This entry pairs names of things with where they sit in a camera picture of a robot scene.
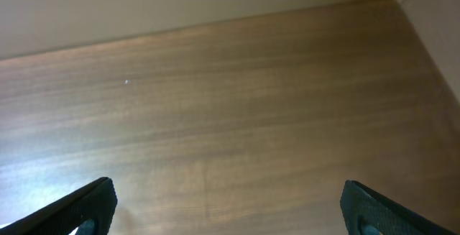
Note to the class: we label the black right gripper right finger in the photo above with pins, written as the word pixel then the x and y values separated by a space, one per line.
pixel 366 211

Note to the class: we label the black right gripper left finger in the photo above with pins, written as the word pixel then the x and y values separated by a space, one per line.
pixel 87 210

